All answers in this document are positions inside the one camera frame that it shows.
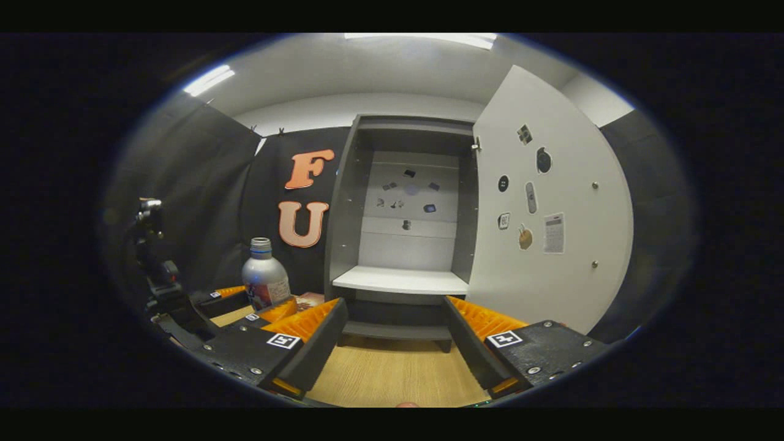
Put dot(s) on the black backdrop cloth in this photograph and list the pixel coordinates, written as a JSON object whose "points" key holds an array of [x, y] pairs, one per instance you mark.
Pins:
{"points": [[202, 202]]}

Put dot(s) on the silver bottle with pink label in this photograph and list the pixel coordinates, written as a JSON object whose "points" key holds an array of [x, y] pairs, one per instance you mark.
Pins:
{"points": [[263, 275]]}

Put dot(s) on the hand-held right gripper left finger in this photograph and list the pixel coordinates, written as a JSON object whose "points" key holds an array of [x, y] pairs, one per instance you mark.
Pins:
{"points": [[318, 355]]}

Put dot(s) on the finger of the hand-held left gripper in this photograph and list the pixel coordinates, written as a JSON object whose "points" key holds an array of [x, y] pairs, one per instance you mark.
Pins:
{"points": [[254, 320], [214, 301]]}

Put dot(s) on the light grey cabinet door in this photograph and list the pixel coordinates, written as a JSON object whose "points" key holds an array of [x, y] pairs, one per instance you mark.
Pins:
{"points": [[582, 153]]}

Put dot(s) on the white cabinet shelf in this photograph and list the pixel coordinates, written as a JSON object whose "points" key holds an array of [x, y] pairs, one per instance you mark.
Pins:
{"points": [[398, 280]]}

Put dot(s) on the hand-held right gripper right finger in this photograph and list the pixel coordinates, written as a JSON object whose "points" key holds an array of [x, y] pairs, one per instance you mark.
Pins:
{"points": [[468, 349]]}

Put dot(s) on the dark grey cabinet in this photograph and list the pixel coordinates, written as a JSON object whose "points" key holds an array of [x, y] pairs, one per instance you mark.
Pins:
{"points": [[343, 233]]}

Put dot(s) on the ceiling light strip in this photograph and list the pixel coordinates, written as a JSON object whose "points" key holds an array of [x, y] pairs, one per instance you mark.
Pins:
{"points": [[208, 80], [429, 38]]}

